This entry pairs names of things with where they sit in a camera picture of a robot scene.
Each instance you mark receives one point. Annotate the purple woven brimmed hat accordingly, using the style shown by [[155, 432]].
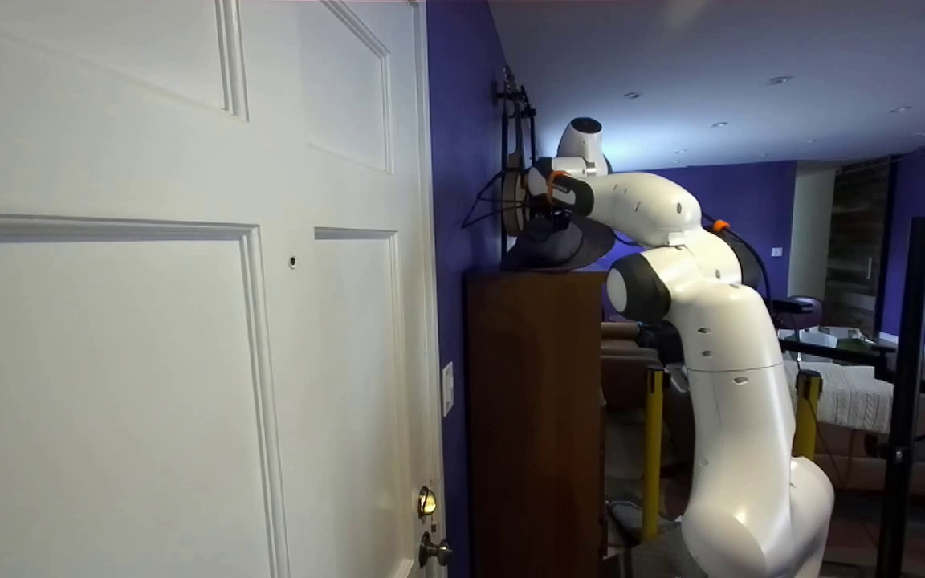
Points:
[[564, 246]]

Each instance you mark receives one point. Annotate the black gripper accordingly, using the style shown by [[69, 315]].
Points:
[[546, 214]]

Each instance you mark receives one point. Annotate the white light switch plate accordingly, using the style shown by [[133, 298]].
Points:
[[449, 389]]

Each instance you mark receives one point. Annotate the dark wooden cabinet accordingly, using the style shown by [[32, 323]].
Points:
[[532, 429]]

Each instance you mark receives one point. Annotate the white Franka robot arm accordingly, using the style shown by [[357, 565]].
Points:
[[740, 407]]

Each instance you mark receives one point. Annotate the white panelled door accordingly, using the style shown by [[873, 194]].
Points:
[[111, 323]]

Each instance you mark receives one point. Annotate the black upright stand pole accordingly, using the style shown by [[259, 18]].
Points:
[[904, 375]]

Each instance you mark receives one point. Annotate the white covered table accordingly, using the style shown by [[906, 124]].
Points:
[[851, 396]]

